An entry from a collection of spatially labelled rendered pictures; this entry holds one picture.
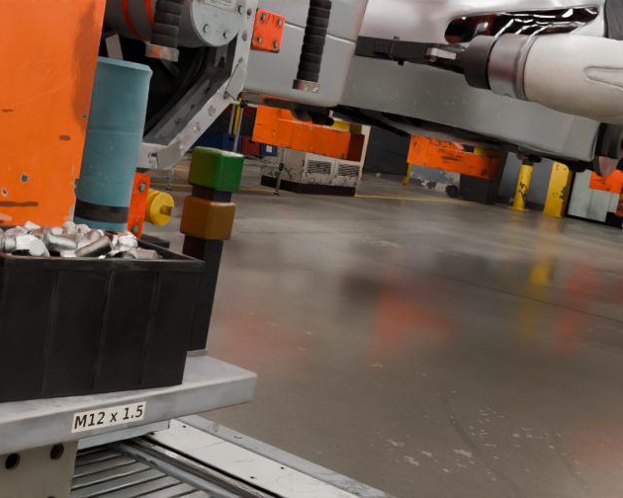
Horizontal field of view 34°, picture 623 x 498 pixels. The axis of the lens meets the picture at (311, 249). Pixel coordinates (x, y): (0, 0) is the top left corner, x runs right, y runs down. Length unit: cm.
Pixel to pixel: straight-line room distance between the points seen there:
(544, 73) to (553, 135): 264
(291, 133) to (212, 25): 435
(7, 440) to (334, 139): 498
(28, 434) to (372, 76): 340
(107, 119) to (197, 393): 60
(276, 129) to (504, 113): 224
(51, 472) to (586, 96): 84
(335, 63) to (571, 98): 104
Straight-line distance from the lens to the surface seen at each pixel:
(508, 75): 142
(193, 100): 180
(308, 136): 579
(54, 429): 82
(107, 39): 173
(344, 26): 236
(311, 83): 161
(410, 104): 403
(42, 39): 102
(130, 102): 145
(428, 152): 757
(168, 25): 135
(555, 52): 139
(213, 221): 99
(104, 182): 145
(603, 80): 137
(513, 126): 398
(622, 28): 419
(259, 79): 212
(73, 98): 105
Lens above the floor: 71
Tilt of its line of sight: 7 degrees down
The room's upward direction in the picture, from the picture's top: 10 degrees clockwise
